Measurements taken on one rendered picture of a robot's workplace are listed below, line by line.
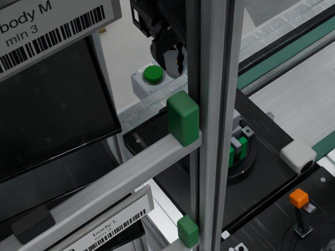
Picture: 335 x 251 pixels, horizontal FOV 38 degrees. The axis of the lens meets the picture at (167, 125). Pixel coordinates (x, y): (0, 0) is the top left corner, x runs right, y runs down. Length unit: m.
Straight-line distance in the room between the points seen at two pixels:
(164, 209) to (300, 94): 0.38
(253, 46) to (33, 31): 0.90
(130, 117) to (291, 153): 0.30
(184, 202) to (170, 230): 0.05
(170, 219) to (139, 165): 0.55
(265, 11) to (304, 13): 1.42
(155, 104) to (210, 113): 0.69
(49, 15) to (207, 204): 0.23
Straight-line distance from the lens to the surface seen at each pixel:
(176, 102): 0.26
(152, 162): 0.27
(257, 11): 2.55
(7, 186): 0.57
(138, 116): 0.93
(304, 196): 0.73
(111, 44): 1.20
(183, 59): 0.81
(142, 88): 0.97
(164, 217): 0.83
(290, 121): 0.98
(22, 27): 0.16
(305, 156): 0.86
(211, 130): 0.28
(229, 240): 0.79
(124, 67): 1.14
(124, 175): 0.27
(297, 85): 1.04
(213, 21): 0.22
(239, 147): 0.79
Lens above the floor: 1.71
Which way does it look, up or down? 55 degrees down
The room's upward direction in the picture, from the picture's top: 5 degrees counter-clockwise
